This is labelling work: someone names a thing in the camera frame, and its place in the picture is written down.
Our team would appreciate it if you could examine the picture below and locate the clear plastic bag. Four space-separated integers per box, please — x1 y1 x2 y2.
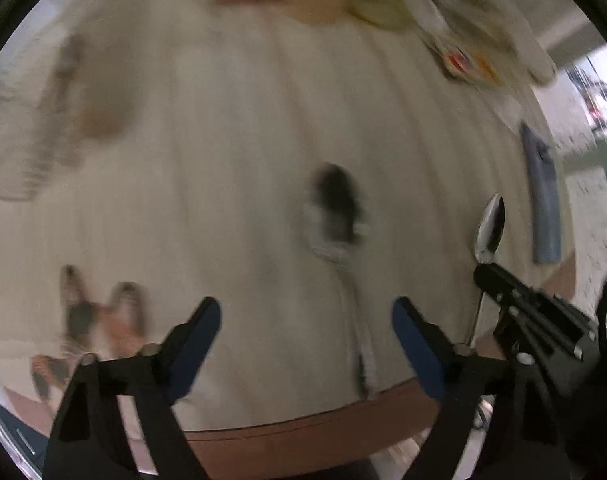
403 0 559 86

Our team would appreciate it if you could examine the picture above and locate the window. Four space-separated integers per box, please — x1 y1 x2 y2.
538 20 607 301

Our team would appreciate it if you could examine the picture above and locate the blue kitchen cabinet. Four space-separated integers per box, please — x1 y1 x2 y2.
0 392 51 468

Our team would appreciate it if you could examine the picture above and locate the clear plastic tray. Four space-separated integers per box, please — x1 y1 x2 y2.
0 35 134 203

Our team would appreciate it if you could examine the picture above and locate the small colourful packet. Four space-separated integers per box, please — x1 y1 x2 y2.
436 42 500 83

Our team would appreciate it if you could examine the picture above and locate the cat printed tablecloth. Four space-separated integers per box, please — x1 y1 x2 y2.
0 0 581 478

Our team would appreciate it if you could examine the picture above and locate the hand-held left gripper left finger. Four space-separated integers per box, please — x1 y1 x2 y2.
43 297 221 480

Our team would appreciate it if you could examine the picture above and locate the yellow-green round lid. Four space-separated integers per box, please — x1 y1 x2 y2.
346 0 414 30

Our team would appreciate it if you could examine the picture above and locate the blue smartphone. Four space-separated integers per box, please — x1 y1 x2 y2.
519 121 563 265

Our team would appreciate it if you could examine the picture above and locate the steel spoon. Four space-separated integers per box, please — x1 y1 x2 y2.
303 161 380 402
464 193 507 347

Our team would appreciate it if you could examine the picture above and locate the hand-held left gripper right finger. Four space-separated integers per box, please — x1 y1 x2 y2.
392 296 569 480

